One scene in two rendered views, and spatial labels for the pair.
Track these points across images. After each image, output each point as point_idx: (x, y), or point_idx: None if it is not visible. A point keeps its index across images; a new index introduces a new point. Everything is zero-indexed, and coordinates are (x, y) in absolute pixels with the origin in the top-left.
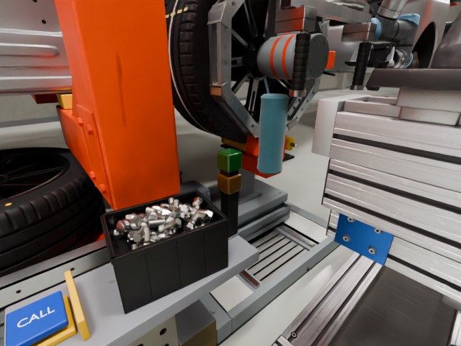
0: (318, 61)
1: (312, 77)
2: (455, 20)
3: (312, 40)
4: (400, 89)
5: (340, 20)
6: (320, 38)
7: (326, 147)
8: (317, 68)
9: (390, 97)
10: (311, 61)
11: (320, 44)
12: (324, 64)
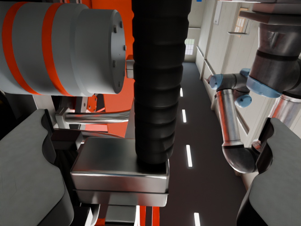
0: (118, 47)
1: (118, 13)
2: (258, 38)
3: (124, 71)
4: (252, 9)
5: (134, 123)
6: (121, 83)
7: None
8: (117, 34)
9: (256, 2)
10: (122, 41)
11: (120, 75)
12: (113, 46)
